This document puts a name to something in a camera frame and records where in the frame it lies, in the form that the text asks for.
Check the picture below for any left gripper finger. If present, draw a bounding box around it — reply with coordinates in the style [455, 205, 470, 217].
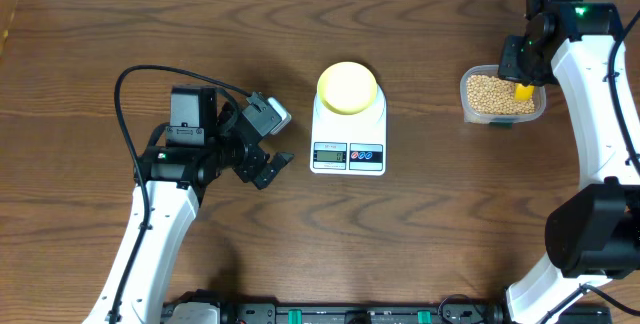
[252, 166, 279, 190]
[269, 152, 295, 172]

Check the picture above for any yellow measuring scoop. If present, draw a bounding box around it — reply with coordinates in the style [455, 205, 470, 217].
[514, 83, 535, 102]

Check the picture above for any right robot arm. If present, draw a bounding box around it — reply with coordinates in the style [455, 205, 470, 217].
[495, 0, 639, 323]

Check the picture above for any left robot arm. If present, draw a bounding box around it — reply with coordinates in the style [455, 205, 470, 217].
[86, 86, 294, 323]

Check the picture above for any white digital kitchen scale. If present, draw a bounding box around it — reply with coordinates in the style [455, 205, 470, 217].
[309, 85, 387, 176]

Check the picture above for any yellow plastic bowl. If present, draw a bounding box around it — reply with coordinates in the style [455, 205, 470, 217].
[317, 62, 378, 115]

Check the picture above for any pile of soybeans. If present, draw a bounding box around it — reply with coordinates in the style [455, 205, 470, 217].
[466, 75, 535, 115]

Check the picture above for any clear plastic container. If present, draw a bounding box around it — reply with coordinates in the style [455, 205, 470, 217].
[460, 65, 546, 125]

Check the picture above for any left black cable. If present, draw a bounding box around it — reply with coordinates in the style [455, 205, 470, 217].
[106, 64, 254, 324]

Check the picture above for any black cable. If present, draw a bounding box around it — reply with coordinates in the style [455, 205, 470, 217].
[106, 64, 254, 324]
[534, 11, 640, 324]

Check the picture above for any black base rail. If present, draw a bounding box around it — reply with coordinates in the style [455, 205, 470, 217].
[162, 289, 614, 324]

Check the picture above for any right black cable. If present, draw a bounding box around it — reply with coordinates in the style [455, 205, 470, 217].
[534, 11, 640, 324]

